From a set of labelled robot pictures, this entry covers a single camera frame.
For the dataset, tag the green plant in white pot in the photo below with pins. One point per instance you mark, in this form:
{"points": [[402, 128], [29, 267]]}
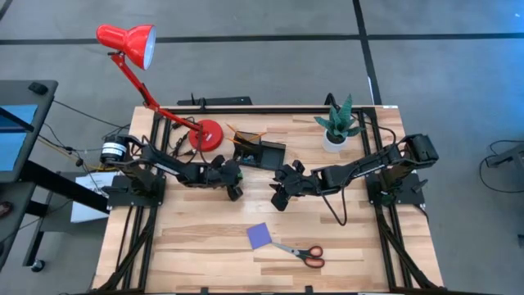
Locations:
{"points": [[333, 145]]}

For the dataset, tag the black computer mouse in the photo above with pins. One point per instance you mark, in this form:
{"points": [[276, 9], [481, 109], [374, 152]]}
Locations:
{"points": [[38, 87]]}

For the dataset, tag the blue monitor screen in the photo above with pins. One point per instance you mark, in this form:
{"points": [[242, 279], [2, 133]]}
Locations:
{"points": [[16, 143]]}

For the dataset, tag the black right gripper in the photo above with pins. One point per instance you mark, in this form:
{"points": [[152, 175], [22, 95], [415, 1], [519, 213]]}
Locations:
{"points": [[301, 184]]}

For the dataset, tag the black mesh desk organizer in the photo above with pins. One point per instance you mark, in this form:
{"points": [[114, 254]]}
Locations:
{"points": [[272, 157]]}

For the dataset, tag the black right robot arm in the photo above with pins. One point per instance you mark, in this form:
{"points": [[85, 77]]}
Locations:
{"points": [[360, 168]]}

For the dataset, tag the grey rolling desk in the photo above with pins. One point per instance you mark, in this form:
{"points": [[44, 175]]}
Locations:
{"points": [[45, 123]]}

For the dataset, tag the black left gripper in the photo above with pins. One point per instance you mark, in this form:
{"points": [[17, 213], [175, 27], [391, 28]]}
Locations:
{"points": [[217, 176]]}

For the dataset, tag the white paper sheet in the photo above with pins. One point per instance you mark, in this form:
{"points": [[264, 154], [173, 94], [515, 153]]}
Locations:
{"points": [[86, 213]]}

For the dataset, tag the orange pencil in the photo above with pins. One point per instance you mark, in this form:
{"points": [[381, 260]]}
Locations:
{"points": [[235, 141], [232, 128], [258, 135]]}

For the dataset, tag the red desk lamp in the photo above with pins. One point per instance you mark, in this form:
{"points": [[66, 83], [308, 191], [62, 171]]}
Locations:
{"points": [[206, 137]]}

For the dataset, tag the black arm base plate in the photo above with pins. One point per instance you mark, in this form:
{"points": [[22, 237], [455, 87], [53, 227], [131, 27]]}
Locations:
{"points": [[123, 198], [411, 194]]}

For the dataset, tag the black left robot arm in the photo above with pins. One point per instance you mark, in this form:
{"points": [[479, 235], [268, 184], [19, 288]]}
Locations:
{"points": [[163, 166]]}

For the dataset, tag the purple sticky note pad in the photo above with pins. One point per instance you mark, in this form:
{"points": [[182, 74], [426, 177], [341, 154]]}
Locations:
{"points": [[259, 235]]}

